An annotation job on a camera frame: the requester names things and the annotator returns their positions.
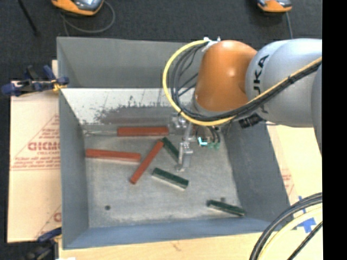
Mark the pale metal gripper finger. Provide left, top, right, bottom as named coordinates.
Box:
left=175, top=141, right=194, bottom=173
left=171, top=113, right=194, bottom=144

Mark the dark green flat block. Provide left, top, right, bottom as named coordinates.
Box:
left=160, top=136, right=181, bottom=160
left=151, top=167, right=190, bottom=191
left=206, top=199, right=246, bottom=218

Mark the red-brown flat block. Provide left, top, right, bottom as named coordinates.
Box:
left=85, top=148, right=142, bottom=165
left=117, top=126, right=170, bottom=138
left=129, top=140, right=165, bottom=185

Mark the grey metal bin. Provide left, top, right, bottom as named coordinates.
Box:
left=56, top=36, right=293, bottom=250

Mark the brown cardboard board, red print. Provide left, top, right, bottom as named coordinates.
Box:
left=7, top=60, right=323, bottom=244

